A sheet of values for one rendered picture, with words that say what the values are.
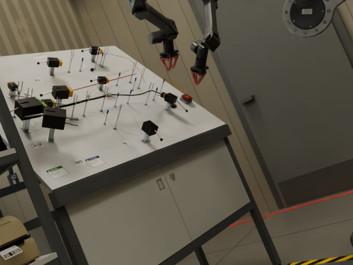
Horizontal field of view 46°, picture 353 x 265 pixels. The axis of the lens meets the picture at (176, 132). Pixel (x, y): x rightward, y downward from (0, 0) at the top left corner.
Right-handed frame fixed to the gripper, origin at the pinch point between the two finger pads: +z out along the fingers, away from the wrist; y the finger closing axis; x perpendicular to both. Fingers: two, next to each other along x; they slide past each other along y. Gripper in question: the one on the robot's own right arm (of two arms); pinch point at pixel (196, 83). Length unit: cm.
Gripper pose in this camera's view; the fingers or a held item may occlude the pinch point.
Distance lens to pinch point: 220.9
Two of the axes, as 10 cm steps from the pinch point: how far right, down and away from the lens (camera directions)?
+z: -1.5, 8.8, 4.5
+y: -4.6, 3.4, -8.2
